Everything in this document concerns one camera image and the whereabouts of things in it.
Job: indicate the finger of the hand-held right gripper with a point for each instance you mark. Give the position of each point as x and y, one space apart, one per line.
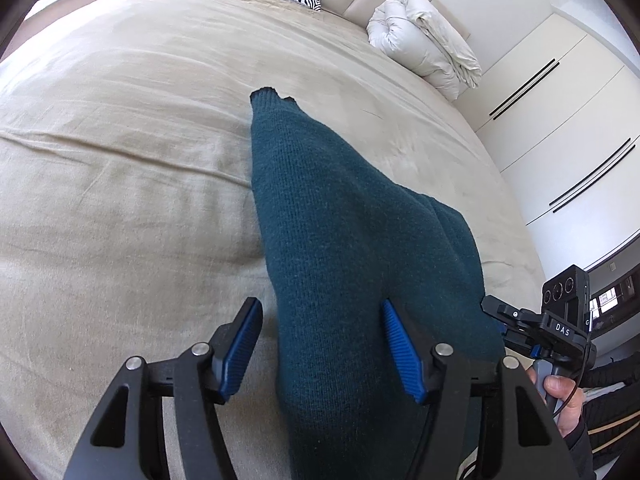
522 346
510 312

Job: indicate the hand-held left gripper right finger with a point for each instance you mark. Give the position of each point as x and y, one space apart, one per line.
402 350

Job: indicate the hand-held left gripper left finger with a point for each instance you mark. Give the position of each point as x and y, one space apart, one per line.
242 350

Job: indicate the dark teal knit sweater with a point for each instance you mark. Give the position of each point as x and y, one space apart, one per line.
325 240

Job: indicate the person's right forearm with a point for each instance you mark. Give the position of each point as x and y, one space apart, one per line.
610 410

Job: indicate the person's right hand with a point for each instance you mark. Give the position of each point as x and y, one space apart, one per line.
567 405

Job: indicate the dark shelf unit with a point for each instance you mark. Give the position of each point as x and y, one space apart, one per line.
612 300

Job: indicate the white wardrobe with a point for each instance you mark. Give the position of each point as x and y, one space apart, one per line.
560 125

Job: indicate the bed with beige sheet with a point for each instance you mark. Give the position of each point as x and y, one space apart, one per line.
125 160

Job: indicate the white folded duvet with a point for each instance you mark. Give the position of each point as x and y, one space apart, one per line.
425 40

